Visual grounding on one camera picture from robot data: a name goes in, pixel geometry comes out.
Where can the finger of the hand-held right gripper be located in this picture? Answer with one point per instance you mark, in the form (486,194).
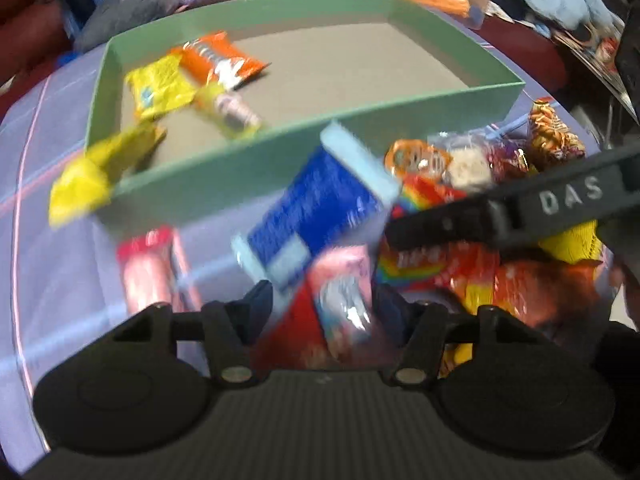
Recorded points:
(440,225)

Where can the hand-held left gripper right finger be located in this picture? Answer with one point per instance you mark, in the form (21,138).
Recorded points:
(392,315)

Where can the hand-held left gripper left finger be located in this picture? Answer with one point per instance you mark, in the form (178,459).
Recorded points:
(252,305)

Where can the red rainbow candy packet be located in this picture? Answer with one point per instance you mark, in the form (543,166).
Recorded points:
(425,270)

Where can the yellow crinkled snack packet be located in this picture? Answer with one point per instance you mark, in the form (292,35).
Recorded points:
(575,242)

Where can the red foil snack packet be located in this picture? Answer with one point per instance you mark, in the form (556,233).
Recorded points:
(295,332)

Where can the pink snack packet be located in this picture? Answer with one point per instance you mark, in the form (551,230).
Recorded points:
(340,285)

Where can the clear nut mix packet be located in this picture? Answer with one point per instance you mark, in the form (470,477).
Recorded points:
(555,135)

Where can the purple candy packet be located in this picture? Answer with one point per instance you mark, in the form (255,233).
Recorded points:
(505,160)

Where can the orange-red snack packet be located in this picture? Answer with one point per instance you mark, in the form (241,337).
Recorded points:
(540,290)

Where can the blue and white snack packet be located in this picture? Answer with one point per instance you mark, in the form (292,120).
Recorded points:
(315,200)

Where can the green cardboard box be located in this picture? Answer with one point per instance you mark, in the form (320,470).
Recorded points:
(350,70)

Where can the person's right hand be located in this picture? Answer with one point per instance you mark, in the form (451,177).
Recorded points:
(627,295)

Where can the white popcorn packet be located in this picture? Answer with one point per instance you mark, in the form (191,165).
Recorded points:
(467,170)

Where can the round pretzel packet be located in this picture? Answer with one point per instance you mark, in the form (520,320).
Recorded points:
(415,160)

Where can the red and pink candy packet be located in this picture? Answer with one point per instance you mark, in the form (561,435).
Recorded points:
(145,270)

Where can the glossy magazine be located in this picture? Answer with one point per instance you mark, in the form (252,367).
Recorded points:
(595,55)

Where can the pale yellow candy packet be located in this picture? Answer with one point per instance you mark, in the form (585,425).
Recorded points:
(225,110)

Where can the long yellow snack packet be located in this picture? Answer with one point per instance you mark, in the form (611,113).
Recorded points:
(85,185)

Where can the blue plaid blanket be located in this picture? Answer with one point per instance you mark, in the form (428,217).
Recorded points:
(45,270)

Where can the flat yellow snack packet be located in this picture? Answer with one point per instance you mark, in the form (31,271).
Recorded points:
(157,87)

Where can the orange snack packet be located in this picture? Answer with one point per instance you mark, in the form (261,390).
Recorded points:
(220,60)

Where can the grey cushion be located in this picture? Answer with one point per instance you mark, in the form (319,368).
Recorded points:
(125,15)

